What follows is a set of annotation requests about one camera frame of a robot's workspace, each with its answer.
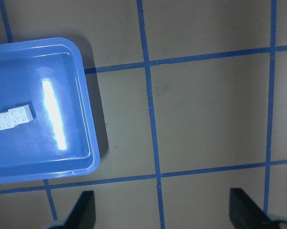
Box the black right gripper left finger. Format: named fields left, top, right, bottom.
left=61, top=190, right=96, bottom=229

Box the white block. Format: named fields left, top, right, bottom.
left=8, top=104, right=33, bottom=126
left=0, top=112, right=15, bottom=131

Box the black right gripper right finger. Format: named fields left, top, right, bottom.
left=229, top=188, right=275, bottom=229

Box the blue plastic tray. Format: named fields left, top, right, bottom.
left=0, top=37, right=100, bottom=184

